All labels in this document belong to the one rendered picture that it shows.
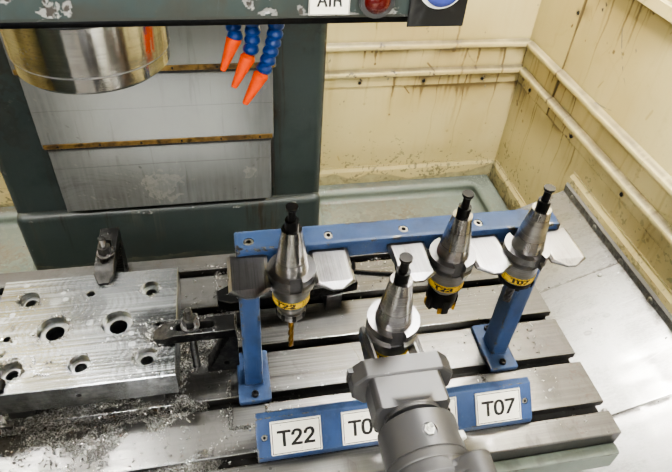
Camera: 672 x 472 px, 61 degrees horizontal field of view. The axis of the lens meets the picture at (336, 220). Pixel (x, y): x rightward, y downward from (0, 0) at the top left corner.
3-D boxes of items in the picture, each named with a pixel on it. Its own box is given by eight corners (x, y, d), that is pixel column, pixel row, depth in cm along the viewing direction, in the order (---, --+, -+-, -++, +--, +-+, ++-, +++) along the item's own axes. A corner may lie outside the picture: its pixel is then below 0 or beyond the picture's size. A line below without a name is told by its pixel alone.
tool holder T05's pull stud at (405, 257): (407, 273, 65) (411, 250, 62) (410, 284, 64) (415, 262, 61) (392, 274, 65) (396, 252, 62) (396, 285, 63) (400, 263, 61)
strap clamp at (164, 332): (240, 368, 100) (235, 313, 90) (161, 378, 98) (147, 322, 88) (238, 352, 102) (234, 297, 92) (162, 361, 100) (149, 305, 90)
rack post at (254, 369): (272, 402, 95) (269, 280, 76) (239, 406, 95) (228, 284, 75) (266, 352, 103) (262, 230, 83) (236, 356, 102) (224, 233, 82)
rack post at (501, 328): (517, 369, 103) (572, 251, 84) (489, 373, 102) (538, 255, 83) (496, 325, 111) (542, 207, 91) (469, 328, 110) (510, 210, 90)
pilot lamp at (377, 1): (391, 16, 42) (395, -14, 41) (362, 17, 42) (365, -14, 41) (389, 13, 43) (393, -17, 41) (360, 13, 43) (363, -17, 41)
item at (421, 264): (438, 281, 76) (439, 277, 76) (400, 285, 75) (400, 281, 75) (423, 245, 81) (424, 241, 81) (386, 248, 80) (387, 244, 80)
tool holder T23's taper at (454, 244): (462, 239, 80) (472, 202, 76) (474, 262, 77) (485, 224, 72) (432, 242, 79) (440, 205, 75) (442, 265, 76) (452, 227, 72)
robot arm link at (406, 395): (455, 336, 66) (495, 431, 58) (440, 383, 73) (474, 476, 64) (349, 349, 64) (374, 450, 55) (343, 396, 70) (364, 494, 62)
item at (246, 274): (272, 298, 72) (272, 294, 72) (229, 302, 71) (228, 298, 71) (266, 259, 77) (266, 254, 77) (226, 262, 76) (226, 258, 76)
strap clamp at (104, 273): (123, 317, 107) (107, 260, 97) (104, 319, 106) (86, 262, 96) (129, 266, 116) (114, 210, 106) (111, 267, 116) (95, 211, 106)
